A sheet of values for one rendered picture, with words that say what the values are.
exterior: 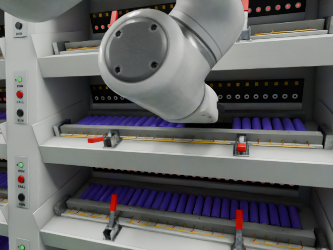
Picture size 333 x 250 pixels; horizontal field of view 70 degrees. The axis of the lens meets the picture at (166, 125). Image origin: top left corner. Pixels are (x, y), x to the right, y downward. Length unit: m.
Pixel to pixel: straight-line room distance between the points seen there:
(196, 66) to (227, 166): 0.25
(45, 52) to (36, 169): 0.27
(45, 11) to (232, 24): 0.17
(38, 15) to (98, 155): 0.38
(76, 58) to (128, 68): 0.36
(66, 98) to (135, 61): 0.49
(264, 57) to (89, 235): 0.51
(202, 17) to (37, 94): 0.46
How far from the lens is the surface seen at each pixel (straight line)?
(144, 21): 0.23
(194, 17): 0.26
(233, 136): 0.48
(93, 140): 0.46
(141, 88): 0.21
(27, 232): 0.70
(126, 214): 0.61
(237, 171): 0.45
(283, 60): 0.46
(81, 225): 0.64
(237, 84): 0.59
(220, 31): 0.26
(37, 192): 0.65
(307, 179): 0.47
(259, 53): 0.45
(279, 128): 0.52
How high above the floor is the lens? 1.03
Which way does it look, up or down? 3 degrees down
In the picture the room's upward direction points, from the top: 1 degrees clockwise
